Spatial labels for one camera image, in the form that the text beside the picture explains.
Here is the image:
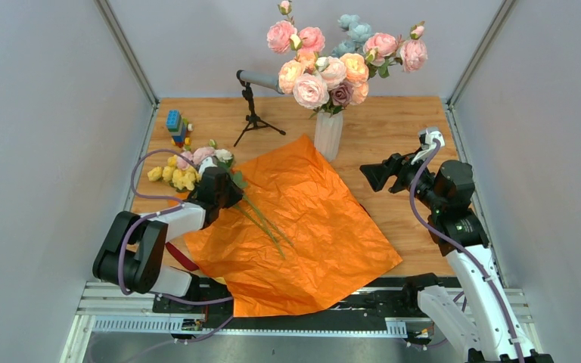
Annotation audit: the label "colourful toy block train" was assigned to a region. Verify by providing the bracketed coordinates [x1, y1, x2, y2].
[165, 110, 194, 147]

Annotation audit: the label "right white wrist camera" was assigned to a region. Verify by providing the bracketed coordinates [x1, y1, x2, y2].
[411, 126, 446, 165]

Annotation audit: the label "orange flowers in vase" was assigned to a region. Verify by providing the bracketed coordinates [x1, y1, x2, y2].
[320, 53, 370, 115]

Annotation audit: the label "pink white peony stem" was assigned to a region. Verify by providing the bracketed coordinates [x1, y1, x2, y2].
[166, 141, 294, 249]

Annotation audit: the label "silver microphone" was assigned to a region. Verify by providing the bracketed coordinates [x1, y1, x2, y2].
[236, 70, 284, 95]

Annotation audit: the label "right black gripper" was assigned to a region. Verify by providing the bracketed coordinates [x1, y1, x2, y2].
[359, 147, 443, 213]

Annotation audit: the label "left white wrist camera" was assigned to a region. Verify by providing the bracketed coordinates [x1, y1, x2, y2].
[197, 156, 218, 175]

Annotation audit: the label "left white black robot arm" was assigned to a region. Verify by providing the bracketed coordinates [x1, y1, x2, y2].
[92, 166, 244, 312]

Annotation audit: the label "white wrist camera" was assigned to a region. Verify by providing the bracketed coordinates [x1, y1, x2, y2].
[197, 156, 218, 175]
[411, 126, 446, 165]

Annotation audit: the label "pale pink rose stem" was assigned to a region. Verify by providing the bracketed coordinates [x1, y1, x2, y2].
[293, 57, 346, 109]

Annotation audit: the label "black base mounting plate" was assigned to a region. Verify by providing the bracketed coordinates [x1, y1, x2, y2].
[152, 278, 432, 333]

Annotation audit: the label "white ribbed vase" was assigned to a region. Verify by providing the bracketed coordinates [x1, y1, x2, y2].
[314, 111, 343, 162]

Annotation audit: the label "yellow rose flower stem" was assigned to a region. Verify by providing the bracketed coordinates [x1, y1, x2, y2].
[147, 147, 293, 258]

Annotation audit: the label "peach rose flower stem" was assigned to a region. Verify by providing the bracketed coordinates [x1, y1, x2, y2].
[278, 36, 317, 94]

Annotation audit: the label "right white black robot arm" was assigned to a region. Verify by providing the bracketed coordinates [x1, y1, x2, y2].
[359, 154, 553, 362]

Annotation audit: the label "orange yellow wrapping paper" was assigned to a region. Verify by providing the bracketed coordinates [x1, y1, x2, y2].
[174, 135, 403, 318]

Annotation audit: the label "light blue flower stem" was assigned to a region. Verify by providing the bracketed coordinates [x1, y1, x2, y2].
[331, 14, 374, 57]

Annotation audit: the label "pink rose flower stem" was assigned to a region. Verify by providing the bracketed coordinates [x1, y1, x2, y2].
[266, 1, 325, 54]

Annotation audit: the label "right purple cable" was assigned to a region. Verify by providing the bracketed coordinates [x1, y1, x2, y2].
[409, 140, 526, 363]

